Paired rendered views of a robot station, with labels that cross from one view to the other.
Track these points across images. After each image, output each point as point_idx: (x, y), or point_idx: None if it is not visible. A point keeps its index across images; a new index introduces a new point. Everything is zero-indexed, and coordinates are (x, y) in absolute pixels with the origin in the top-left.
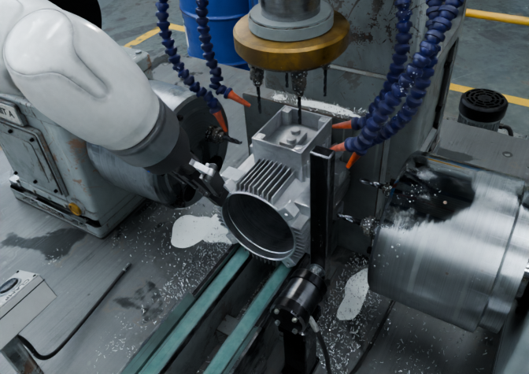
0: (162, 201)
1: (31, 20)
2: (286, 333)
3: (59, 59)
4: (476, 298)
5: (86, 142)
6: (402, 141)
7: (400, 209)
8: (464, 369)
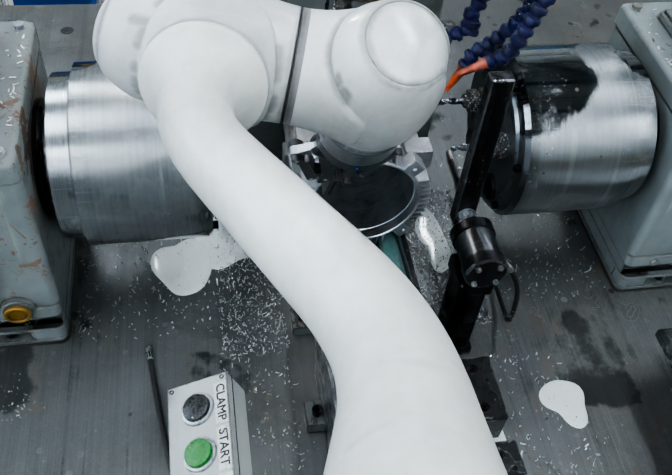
0: (210, 228)
1: (386, 20)
2: (471, 294)
3: (444, 56)
4: (628, 167)
5: (53, 194)
6: None
7: (542, 111)
8: (572, 256)
